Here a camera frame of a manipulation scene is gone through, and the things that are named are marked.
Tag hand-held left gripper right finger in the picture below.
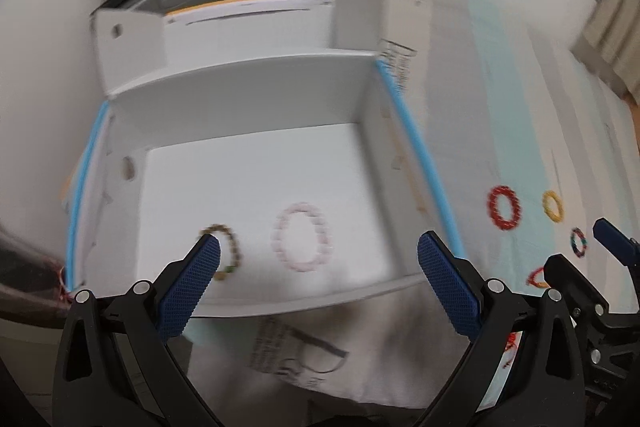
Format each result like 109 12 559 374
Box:
417 231 588 427

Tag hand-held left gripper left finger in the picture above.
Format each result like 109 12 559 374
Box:
52 234 223 427

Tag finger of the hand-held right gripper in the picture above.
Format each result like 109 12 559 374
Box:
592 218 640 278
544 254 609 324

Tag brown bead bracelet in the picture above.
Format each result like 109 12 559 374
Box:
200 224 243 283

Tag yellow bead bracelet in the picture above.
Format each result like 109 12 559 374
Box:
542 190 566 223

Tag pink bead bracelet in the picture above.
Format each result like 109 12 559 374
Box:
270 202 333 273

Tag white cardboard box blue edges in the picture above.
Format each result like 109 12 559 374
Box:
62 0 468 320

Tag beige curtain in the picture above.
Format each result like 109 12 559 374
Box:
570 0 640 102

